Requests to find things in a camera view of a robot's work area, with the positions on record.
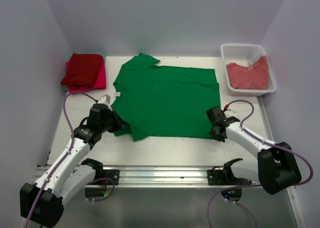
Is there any green t shirt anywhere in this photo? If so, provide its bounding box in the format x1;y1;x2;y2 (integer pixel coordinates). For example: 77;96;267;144
112;53;221;141

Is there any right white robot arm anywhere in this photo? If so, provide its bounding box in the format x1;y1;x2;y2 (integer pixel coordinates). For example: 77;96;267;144
206;106;302;195

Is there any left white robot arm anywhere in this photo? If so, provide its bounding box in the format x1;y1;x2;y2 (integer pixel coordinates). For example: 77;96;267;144
19;103;126;228

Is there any pink folded shirt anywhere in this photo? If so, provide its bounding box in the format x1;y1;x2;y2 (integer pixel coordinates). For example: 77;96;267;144
66;63;107;93

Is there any light blue folded shirt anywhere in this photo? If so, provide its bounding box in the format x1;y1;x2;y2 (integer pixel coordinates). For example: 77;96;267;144
61;85;69;93

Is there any dark red folded shirt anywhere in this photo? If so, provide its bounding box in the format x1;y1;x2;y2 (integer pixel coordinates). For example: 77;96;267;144
60;53;105;90

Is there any salmon t shirt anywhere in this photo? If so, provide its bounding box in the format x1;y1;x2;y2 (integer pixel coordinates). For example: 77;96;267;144
226;55;269;90

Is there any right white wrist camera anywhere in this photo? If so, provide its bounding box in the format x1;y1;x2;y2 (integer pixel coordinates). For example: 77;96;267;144
223;104;237;116

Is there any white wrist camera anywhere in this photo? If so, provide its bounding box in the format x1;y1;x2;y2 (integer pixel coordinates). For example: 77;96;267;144
223;104;237;116
97;94;111;106

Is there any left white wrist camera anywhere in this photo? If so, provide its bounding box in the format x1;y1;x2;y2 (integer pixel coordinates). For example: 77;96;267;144
97;94;111;106

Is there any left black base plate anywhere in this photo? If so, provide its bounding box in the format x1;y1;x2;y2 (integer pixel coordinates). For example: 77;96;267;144
88;169;120;186

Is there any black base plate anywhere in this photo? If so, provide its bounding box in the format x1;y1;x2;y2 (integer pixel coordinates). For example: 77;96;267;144
88;169;120;186
206;167;253;186

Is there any aluminium mounting rail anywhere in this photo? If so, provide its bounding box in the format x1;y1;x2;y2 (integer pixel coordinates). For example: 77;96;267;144
31;164;230;194

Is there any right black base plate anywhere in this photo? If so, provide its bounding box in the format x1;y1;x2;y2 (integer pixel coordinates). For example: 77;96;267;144
206;167;253;186

